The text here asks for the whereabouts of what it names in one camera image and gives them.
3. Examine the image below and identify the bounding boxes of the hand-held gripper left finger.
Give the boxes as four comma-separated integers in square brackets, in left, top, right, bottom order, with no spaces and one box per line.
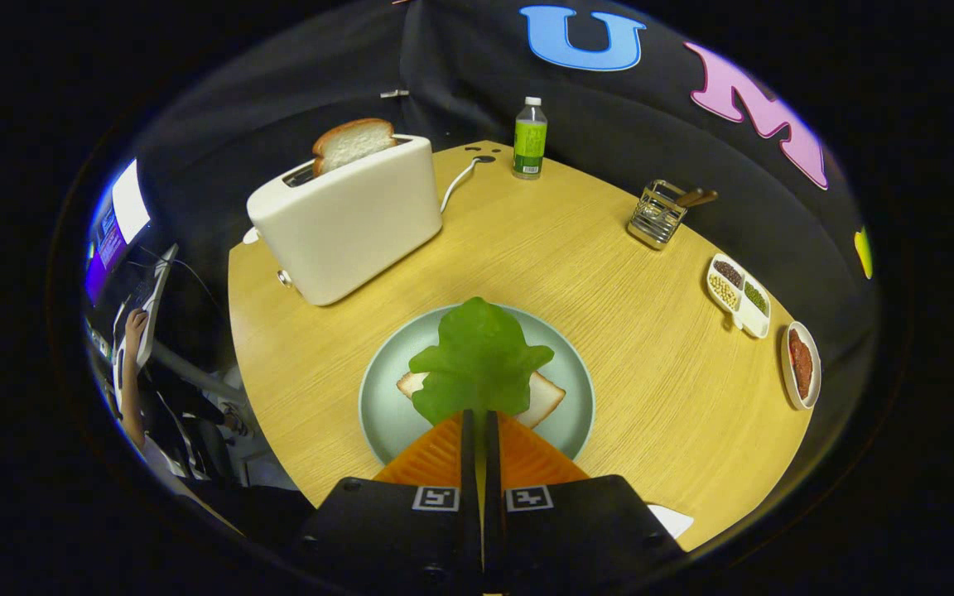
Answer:
[299,410,482,593]

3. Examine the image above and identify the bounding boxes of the white divided bean dish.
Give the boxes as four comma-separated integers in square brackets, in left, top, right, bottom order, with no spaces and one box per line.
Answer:
[706,252,773,340]

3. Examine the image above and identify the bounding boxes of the lit computer monitor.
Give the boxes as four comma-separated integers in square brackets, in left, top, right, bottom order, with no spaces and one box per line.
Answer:
[84,159,152,307]

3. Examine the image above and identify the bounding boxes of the pale green round plate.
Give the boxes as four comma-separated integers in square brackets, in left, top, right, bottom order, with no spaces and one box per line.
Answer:
[359,302,596,466]

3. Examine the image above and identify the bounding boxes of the green lettuce leaf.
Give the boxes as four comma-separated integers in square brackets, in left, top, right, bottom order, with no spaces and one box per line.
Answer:
[408,296,555,426]

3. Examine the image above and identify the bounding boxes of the metal wire utensil holder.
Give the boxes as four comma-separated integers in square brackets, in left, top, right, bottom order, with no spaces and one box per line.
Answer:
[627,180,689,251]

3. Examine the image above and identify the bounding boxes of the white round meat plate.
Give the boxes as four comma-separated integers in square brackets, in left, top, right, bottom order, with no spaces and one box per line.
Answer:
[781,320,822,411]

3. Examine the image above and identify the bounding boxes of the silver laptop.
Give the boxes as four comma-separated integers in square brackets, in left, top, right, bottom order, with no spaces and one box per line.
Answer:
[136,243,180,369]

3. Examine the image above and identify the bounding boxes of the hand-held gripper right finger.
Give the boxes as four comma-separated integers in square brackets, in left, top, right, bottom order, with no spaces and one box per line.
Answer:
[485,410,685,593]

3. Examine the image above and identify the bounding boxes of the white toaster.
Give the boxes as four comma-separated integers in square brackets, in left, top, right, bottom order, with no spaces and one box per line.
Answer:
[243,134,443,307]

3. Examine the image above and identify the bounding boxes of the green label plastic bottle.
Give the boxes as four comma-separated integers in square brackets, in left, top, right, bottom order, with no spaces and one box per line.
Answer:
[513,96,548,180]

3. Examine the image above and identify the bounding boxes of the toasted bread slice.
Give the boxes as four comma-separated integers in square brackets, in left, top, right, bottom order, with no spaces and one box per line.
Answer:
[312,118,398,176]

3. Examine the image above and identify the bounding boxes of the white leaf-shaped plate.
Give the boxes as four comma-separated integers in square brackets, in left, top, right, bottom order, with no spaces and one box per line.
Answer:
[647,503,695,541]

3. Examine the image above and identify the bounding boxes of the white toaster cable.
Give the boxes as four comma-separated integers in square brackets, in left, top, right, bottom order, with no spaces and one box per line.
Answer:
[441,154,496,214]

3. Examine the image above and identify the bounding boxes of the white bread slice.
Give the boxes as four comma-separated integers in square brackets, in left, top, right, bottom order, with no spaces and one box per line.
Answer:
[397,370,566,430]

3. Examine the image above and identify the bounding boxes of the red meat slices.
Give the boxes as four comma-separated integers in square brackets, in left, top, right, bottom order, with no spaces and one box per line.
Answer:
[788,329,814,400]

